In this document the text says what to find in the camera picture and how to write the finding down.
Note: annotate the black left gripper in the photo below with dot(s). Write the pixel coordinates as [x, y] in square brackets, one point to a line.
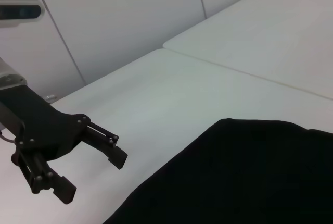
[39, 127]

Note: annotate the white head camera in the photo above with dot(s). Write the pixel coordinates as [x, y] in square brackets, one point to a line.
[18, 7]

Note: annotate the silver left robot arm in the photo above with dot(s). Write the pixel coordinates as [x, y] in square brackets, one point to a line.
[10, 75]

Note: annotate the black shirt with white lettering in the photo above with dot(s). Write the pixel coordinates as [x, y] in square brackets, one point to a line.
[247, 177]

